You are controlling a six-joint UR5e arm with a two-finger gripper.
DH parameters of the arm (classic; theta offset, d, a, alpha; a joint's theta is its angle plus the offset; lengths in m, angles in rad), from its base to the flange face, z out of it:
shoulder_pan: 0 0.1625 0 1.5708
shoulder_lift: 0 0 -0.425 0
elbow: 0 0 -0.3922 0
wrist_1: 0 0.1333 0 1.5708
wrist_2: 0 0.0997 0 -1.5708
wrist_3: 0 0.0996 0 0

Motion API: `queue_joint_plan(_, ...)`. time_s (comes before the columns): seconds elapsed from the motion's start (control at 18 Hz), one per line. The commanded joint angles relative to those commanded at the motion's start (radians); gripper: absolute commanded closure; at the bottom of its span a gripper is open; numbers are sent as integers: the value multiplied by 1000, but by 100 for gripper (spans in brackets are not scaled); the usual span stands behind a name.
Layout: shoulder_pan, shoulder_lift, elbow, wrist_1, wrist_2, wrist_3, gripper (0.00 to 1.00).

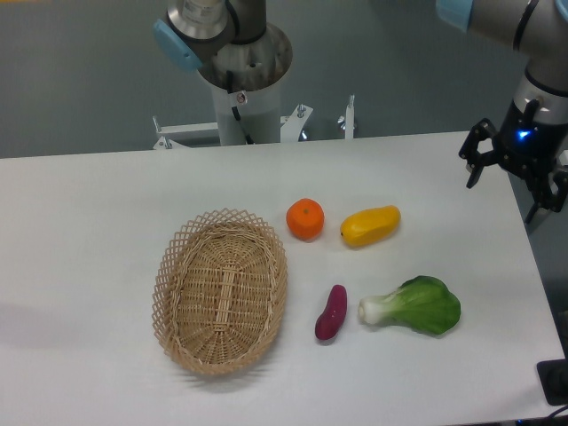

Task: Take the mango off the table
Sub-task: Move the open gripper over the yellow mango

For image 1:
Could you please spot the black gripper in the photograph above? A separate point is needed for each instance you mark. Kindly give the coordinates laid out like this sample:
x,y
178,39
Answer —
x,y
527,145

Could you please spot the yellow mango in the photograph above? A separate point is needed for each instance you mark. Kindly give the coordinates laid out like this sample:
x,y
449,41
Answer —
x,y
369,226

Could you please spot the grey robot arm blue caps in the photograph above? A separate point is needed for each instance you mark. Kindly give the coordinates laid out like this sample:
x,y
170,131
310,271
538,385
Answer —
x,y
193,32

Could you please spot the green bok choy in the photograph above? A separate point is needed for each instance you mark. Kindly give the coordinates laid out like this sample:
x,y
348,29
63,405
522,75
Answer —
x,y
424,304

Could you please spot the black box at table edge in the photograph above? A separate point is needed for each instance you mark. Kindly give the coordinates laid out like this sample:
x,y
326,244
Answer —
x,y
553,380

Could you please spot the orange tangerine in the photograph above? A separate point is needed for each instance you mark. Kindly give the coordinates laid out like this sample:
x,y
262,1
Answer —
x,y
305,219

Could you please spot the purple sweet potato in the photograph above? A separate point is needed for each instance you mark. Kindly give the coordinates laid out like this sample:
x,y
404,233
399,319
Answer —
x,y
333,316

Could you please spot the woven wicker basket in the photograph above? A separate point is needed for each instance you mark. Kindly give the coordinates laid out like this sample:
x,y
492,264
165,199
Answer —
x,y
220,292

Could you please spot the white metal base frame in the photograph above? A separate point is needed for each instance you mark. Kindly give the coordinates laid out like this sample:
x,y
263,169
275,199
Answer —
x,y
292,128

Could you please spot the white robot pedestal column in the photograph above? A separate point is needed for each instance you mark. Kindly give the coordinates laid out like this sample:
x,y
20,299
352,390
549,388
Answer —
x,y
245,81

